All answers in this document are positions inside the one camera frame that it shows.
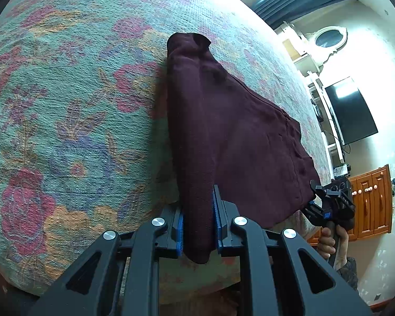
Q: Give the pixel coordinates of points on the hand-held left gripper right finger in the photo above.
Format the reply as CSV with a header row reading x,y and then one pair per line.
x,y
218,225

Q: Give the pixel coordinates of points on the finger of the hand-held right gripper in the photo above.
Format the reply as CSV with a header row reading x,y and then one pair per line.
x,y
317,213
320,191

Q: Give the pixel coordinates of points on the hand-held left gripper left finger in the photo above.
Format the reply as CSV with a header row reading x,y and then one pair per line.
x,y
180,233

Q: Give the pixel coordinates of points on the dark maroon pants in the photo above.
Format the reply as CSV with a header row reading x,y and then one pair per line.
x,y
233,138

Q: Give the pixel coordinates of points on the person's right forearm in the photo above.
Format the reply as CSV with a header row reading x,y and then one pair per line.
x,y
348,276

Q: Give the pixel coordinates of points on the person's right hand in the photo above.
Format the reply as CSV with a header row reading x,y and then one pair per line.
x,y
326,243

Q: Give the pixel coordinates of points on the small black device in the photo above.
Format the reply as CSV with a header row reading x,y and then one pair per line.
x,y
342,171

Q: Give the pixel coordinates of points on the wooden dresser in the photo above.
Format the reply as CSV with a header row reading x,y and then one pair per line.
x,y
378,204

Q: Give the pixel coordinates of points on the white cabinet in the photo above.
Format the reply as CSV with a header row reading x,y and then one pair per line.
x,y
332,144

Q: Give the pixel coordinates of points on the black flat television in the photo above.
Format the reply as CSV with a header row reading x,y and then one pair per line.
x,y
352,112

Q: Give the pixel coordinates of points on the white vanity with mirror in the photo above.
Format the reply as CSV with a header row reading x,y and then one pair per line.
x,y
326,39

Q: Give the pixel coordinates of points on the floral blanket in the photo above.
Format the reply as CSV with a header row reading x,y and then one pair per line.
x,y
69,105

